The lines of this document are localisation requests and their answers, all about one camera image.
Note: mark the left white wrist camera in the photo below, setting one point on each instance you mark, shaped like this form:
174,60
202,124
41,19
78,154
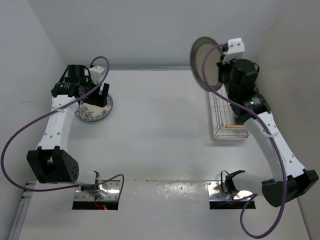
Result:
97,73

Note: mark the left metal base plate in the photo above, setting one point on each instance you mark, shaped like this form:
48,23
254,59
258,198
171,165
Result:
107,192

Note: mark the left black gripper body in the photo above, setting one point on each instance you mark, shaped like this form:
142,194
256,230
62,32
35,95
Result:
94,98

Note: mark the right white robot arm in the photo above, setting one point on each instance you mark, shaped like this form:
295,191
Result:
251,109

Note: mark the white wire dish rack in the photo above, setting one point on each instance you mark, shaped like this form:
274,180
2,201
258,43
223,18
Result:
223,120

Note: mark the metal base plate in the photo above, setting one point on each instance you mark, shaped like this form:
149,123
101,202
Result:
107,192
215,193

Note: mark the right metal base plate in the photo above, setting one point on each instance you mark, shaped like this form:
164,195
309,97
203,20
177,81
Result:
215,193

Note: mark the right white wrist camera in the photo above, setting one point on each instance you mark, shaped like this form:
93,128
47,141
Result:
235,50

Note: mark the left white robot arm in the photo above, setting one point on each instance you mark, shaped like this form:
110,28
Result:
50,161

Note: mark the silver rimmed cream plate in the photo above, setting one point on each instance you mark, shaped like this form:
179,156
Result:
204,57

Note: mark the blue floral white plate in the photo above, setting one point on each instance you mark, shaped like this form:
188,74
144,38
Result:
92,113

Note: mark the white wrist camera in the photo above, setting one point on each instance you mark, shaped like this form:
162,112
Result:
97,73
235,50

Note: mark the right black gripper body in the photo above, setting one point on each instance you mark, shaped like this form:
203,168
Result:
223,72

